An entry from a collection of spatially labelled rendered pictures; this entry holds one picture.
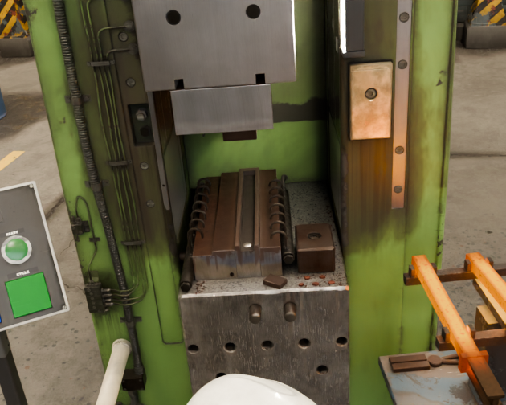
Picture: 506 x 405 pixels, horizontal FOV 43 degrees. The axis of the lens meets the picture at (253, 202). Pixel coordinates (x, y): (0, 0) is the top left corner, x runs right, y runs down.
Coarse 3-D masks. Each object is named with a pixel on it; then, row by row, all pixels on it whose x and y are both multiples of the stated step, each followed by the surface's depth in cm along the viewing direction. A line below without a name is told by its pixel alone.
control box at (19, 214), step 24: (0, 192) 131; (24, 192) 133; (0, 216) 131; (24, 216) 132; (0, 240) 130; (24, 240) 132; (48, 240) 133; (0, 264) 130; (24, 264) 131; (48, 264) 133; (0, 288) 129; (48, 288) 132; (0, 312) 129; (48, 312) 132
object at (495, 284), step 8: (472, 256) 137; (480, 256) 136; (472, 264) 135; (480, 264) 134; (488, 264) 133; (480, 272) 131; (488, 272) 130; (496, 272) 130; (480, 280) 132; (488, 280) 128; (496, 280) 128; (488, 288) 128; (496, 288) 125; (504, 288) 125; (496, 296) 125; (504, 296) 123; (504, 304) 121
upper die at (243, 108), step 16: (256, 80) 129; (176, 96) 128; (192, 96) 128; (208, 96) 128; (224, 96) 128; (240, 96) 128; (256, 96) 128; (176, 112) 129; (192, 112) 129; (208, 112) 129; (224, 112) 129; (240, 112) 129; (256, 112) 129; (272, 112) 129; (176, 128) 131; (192, 128) 131; (208, 128) 131; (224, 128) 131; (240, 128) 131; (256, 128) 131; (272, 128) 131
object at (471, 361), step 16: (416, 256) 138; (416, 272) 136; (432, 272) 133; (432, 288) 128; (432, 304) 126; (448, 304) 123; (448, 320) 119; (464, 336) 114; (464, 352) 111; (480, 352) 110; (464, 368) 110; (480, 368) 106; (480, 384) 103; (496, 384) 103; (496, 400) 101
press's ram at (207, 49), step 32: (160, 0) 119; (192, 0) 119; (224, 0) 119; (256, 0) 119; (288, 0) 119; (160, 32) 122; (192, 32) 122; (224, 32) 122; (256, 32) 122; (288, 32) 122; (160, 64) 125; (192, 64) 125; (224, 64) 125; (256, 64) 125; (288, 64) 125
